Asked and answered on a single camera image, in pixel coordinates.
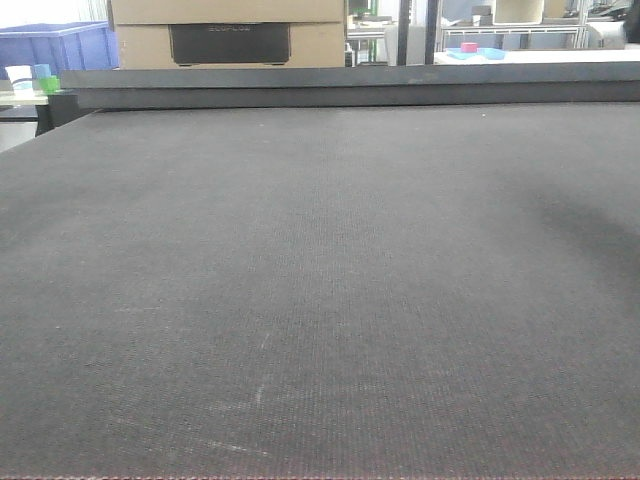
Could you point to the light blue cube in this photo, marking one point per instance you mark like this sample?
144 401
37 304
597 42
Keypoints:
42 71

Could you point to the pink cube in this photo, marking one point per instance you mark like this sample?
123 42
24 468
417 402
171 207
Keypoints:
468 47

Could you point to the green cube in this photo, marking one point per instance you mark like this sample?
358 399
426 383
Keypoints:
49 85

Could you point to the blue plastic crate background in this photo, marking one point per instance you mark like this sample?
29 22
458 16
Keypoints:
69 46

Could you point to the white paper cup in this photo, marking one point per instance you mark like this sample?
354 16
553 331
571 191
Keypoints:
20 77

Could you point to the light blue tray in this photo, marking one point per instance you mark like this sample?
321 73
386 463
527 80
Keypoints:
491 54

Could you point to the cardboard box with black panel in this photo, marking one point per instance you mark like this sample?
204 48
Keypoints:
229 34

